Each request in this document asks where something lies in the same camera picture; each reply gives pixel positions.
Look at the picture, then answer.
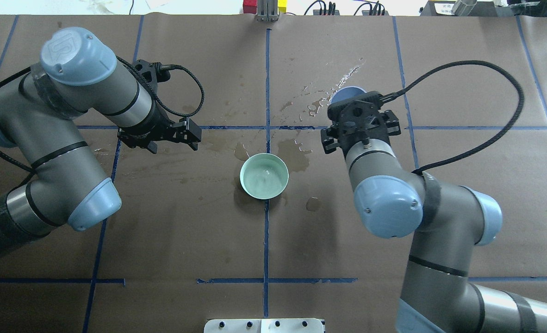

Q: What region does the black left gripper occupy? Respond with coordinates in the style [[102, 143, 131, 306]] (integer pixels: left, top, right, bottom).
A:
[[117, 59, 202, 154]]

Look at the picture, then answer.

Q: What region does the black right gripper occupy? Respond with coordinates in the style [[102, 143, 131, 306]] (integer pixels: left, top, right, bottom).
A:
[[320, 91, 401, 154]]

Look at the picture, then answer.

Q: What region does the blue-grey cup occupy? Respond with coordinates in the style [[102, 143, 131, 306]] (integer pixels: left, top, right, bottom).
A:
[[330, 86, 366, 104]]

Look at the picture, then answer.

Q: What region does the green bowl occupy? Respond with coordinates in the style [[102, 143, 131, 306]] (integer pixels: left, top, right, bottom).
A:
[[239, 153, 290, 200]]

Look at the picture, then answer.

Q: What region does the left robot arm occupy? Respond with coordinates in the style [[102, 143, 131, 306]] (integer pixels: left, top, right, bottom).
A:
[[0, 27, 202, 258]]

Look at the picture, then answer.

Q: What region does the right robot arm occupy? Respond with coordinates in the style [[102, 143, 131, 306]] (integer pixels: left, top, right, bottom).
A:
[[321, 86, 547, 333]]

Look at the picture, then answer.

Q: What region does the brown paper table cover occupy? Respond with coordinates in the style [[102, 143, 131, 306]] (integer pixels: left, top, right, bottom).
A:
[[0, 13, 547, 333]]

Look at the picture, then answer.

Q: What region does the black connector block right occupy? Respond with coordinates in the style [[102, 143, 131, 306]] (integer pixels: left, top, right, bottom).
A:
[[358, 1, 386, 16]]

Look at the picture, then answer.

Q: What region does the black connector block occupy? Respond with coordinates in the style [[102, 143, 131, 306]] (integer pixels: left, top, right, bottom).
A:
[[305, 0, 341, 16], [358, 1, 386, 16]]

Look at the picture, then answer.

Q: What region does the black connector block left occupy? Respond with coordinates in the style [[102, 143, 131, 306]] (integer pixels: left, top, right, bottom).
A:
[[305, 0, 341, 16]]

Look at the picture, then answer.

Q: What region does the yellow cube block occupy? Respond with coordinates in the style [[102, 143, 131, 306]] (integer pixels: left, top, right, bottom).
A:
[[277, 0, 288, 13]]

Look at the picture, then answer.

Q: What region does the red cube block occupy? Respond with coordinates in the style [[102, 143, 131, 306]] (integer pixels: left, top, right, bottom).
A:
[[242, 0, 257, 14]]

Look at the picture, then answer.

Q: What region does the metal cylinder weight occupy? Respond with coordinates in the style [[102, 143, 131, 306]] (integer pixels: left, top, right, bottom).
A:
[[451, 0, 478, 17]]

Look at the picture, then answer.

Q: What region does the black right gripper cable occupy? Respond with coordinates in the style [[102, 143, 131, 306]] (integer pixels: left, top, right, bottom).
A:
[[380, 60, 525, 176]]

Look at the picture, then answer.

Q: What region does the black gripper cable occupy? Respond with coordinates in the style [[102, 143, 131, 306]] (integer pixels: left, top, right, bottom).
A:
[[380, 60, 525, 176], [116, 55, 205, 118]]

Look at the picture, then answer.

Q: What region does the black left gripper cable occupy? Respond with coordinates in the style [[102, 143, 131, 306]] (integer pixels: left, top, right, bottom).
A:
[[116, 55, 205, 118]]

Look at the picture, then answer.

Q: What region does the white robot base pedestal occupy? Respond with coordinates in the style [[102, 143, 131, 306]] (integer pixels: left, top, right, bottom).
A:
[[203, 318, 326, 333]]

